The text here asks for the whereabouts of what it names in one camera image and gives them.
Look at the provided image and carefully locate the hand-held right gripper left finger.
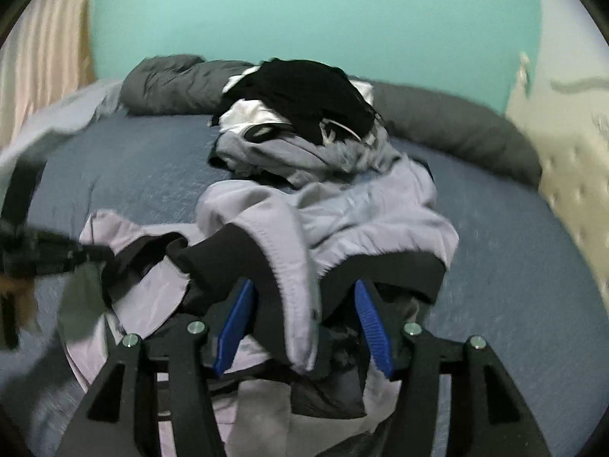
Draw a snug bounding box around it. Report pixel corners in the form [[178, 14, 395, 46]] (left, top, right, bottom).
[[54, 278, 260, 457]]

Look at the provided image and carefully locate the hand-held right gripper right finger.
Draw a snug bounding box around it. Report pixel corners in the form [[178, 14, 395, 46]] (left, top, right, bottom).
[[354, 278, 553, 457]]

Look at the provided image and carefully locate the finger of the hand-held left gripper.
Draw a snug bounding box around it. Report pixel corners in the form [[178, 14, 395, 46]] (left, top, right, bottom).
[[43, 232, 115, 274]]

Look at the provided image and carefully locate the light grey jacket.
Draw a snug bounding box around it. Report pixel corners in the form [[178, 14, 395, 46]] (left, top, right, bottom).
[[62, 152, 460, 457]]

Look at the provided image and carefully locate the bed with blue sheet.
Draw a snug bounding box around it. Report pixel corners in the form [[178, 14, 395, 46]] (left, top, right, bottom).
[[0, 107, 609, 457]]

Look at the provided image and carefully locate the light grey bedsheet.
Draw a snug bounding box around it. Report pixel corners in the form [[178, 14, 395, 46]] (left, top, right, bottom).
[[0, 80, 125, 172]]

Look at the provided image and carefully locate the heather grey garment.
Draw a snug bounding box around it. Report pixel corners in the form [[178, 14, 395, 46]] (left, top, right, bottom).
[[209, 133, 405, 189]]

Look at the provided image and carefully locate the pale pink curtain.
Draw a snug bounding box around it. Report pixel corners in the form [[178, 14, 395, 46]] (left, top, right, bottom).
[[0, 0, 96, 148]]

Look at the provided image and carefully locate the white printed garment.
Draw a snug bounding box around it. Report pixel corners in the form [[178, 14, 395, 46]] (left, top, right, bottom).
[[218, 75, 376, 144]]

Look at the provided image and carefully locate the dark grey duvet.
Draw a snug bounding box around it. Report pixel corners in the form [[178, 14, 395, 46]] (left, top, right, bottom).
[[119, 54, 543, 186]]

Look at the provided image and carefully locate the black garment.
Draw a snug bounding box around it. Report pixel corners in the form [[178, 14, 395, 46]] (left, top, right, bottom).
[[223, 58, 381, 146]]

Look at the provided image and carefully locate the cream tufted headboard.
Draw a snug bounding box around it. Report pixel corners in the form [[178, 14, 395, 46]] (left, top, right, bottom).
[[504, 52, 609, 296]]

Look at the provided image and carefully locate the wooden frame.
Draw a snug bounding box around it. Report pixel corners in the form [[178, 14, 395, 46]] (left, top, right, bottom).
[[77, 0, 100, 83]]

